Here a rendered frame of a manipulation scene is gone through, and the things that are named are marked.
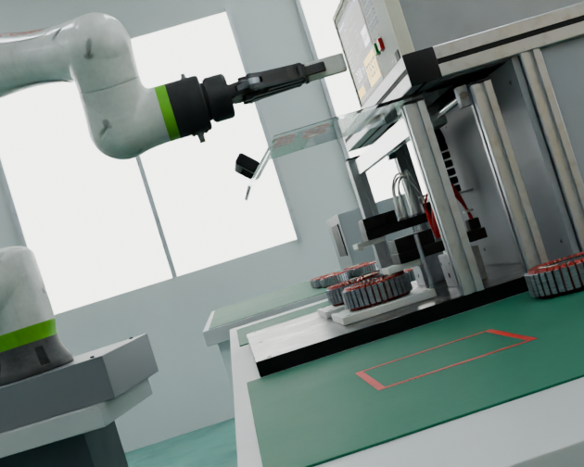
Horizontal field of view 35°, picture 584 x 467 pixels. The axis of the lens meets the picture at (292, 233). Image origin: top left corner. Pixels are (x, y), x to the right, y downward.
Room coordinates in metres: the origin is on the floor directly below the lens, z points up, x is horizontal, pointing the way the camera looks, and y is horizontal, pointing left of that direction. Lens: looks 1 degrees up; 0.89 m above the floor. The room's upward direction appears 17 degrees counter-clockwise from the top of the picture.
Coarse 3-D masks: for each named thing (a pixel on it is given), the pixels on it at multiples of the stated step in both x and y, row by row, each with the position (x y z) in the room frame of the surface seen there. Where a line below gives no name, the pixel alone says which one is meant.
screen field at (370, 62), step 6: (372, 48) 1.59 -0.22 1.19; (372, 54) 1.60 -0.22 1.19; (366, 60) 1.66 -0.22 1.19; (372, 60) 1.61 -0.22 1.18; (366, 66) 1.67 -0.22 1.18; (372, 66) 1.63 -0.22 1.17; (372, 72) 1.64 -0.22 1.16; (378, 72) 1.59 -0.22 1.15; (372, 78) 1.66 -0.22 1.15; (378, 78) 1.61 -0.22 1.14; (372, 84) 1.67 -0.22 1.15
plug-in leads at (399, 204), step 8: (400, 176) 1.76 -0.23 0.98; (408, 176) 1.74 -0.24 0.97; (392, 184) 1.78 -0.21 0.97; (416, 184) 1.77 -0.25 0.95; (392, 192) 1.78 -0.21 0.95; (408, 192) 1.77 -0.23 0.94; (400, 200) 1.73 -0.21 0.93; (424, 200) 1.77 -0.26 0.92; (400, 208) 1.73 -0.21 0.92; (416, 208) 1.74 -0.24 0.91; (424, 208) 1.76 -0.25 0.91; (400, 216) 1.75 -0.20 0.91; (408, 216) 1.73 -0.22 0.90
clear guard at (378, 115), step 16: (416, 96) 1.34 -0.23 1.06; (432, 96) 1.40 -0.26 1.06; (352, 112) 1.33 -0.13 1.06; (368, 112) 1.35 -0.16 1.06; (384, 112) 1.41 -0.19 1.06; (400, 112) 1.47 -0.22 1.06; (304, 128) 1.32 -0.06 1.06; (320, 128) 1.36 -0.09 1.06; (336, 128) 1.42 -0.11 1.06; (352, 128) 1.48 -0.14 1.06; (368, 128) 1.55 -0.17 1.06; (272, 144) 1.32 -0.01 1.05; (288, 144) 1.43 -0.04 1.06; (304, 144) 1.49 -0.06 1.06; (320, 144) 1.56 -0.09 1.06; (256, 176) 1.31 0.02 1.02
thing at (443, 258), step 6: (474, 246) 1.48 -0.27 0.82; (474, 252) 1.48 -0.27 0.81; (438, 258) 1.55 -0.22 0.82; (444, 258) 1.51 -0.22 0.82; (480, 258) 1.48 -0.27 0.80; (444, 264) 1.52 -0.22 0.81; (480, 264) 1.48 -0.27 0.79; (444, 270) 1.53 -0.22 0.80; (450, 270) 1.50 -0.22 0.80; (480, 270) 1.48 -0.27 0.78; (450, 276) 1.51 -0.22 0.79; (480, 276) 1.48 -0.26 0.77; (486, 276) 1.48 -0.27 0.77; (450, 282) 1.52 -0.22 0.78
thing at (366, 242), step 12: (384, 216) 1.72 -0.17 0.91; (396, 216) 1.72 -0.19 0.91; (420, 216) 1.72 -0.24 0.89; (360, 228) 1.77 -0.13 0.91; (372, 228) 1.72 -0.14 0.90; (384, 228) 1.71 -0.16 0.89; (396, 228) 1.72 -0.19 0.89; (420, 228) 1.73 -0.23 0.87; (372, 240) 1.72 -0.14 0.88; (384, 240) 1.72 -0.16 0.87
